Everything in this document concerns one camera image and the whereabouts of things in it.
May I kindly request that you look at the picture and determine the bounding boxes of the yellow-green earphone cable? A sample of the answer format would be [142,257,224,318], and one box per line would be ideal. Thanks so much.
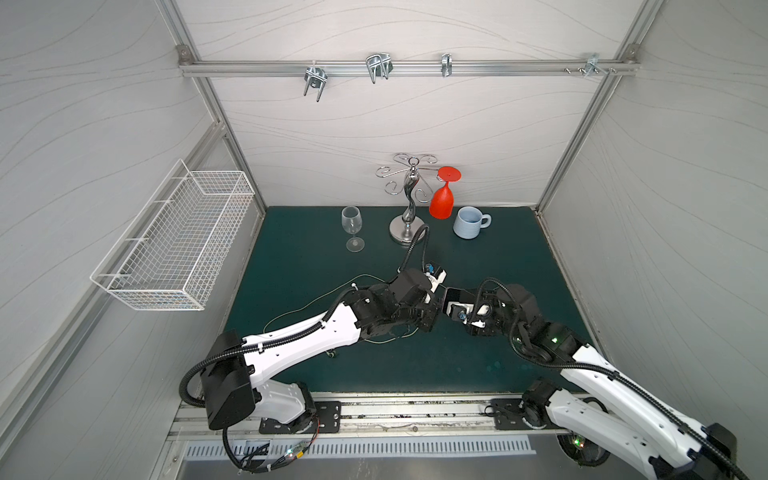
[262,272,421,346]

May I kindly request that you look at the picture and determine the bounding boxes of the left arm base wiring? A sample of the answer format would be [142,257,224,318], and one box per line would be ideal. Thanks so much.
[220,413,322,475]

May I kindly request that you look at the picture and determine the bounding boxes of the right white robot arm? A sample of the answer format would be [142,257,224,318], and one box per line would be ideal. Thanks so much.
[442,278,747,479]

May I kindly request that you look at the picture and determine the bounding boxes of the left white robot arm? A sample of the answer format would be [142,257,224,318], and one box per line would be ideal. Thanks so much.
[178,261,446,431]

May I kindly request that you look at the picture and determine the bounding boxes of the chrome glass holder stand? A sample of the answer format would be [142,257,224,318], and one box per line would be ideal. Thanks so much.
[375,153,438,246]

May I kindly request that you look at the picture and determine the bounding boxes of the light blue ceramic mug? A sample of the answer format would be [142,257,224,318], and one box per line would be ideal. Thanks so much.
[453,206,492,240]

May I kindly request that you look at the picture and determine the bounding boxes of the red plastic goblet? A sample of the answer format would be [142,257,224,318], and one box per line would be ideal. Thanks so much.
[429,166,462,220]

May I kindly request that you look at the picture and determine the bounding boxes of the clear wine glass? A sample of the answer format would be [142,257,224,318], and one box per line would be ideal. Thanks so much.
[341,206,365,253]

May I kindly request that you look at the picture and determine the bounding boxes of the metal u-bolt clamp middle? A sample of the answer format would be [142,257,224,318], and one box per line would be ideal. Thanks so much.
[365,53,393,84]

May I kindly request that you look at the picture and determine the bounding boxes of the metal u-bolt clamp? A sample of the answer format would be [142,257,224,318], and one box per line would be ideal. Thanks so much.
[303,66,328,102]
[365,53,393,84]

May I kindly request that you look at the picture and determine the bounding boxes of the metal hook clamp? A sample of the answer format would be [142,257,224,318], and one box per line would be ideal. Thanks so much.
[441,53,453,78]

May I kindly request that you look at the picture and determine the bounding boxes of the metal u-bolt clamp left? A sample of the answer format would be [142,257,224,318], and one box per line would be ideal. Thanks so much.
[303,66,328,102]

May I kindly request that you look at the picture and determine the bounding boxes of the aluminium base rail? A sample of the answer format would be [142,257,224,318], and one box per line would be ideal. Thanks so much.
[166,392,521,441]

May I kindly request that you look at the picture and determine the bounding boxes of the white wire basket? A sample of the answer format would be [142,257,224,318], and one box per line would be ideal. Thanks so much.
[90,159,254,311]

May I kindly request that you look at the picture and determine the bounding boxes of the metal bracket clamp right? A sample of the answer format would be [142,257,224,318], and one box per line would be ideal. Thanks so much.
[563,54,618,78]

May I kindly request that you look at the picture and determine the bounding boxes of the aluminium crossbar rail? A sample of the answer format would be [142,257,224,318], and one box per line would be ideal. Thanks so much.
[180,58,640,78]

